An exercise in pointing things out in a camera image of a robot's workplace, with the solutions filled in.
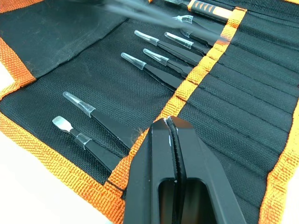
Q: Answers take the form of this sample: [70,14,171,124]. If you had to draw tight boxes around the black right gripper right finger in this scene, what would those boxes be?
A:
[167,117,247,224]

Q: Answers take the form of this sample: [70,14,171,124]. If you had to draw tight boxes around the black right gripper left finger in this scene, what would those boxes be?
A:
[122,118,180,224]

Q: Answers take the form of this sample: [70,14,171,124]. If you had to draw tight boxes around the black flat-tip spatula tweezers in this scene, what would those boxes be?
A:
[52,115,115,174]

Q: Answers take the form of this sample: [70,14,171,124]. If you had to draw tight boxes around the black tweezers with clear cap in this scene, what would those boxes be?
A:
[134,29,206,68]
[164,31,212,56]
[142,48,195,78]
[63,91,141,150]
[180,28,222,47]
[121,52,183,92]

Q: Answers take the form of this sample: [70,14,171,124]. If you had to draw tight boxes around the black orange-trimmed tool roll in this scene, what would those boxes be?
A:
[0,0,299,224]

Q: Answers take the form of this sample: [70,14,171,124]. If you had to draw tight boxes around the black curved-tip tweezers clear cap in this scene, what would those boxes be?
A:
[172,14,225,35]

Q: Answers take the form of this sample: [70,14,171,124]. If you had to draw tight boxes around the orange and black handled tool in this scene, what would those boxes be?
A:
[163,0,232,24]

